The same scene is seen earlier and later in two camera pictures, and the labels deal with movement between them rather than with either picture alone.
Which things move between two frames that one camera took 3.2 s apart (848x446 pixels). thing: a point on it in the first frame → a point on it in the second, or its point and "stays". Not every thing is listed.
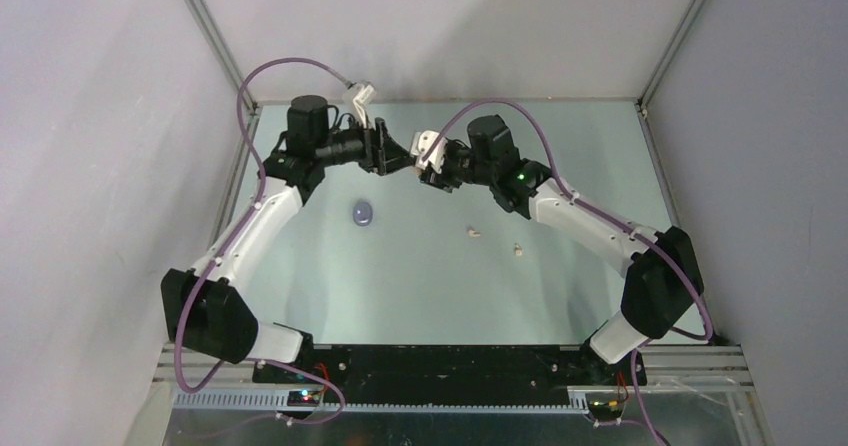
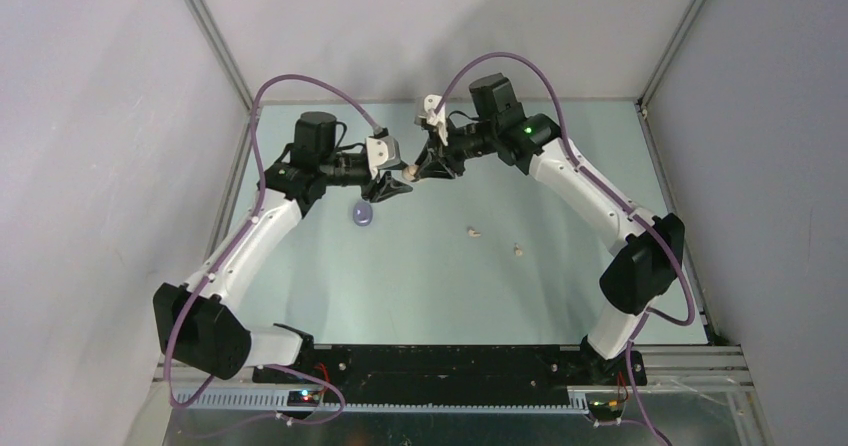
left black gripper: x=373 y=144 → x=386 y=188
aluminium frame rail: x=719 y=367 stays
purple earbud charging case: x=362 y=213 stays
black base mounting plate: x=448 y=374 stays
